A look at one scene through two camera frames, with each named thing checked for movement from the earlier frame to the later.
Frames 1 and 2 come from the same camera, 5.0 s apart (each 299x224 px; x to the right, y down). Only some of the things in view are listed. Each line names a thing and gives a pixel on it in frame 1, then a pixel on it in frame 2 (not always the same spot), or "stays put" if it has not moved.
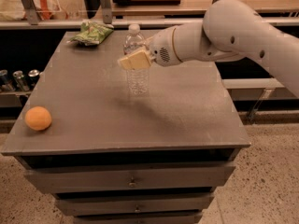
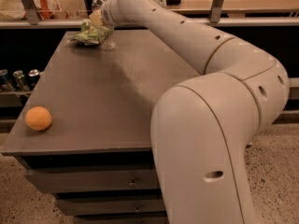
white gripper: x=163 y=49 → x=106 y=13
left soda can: x=5 y=84 stays put
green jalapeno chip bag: x=92 y=33 stays put
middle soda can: x=20 y=80 stays put
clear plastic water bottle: x=138 y=84 → x=108 y=42
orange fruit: x=37 y=118 stays put
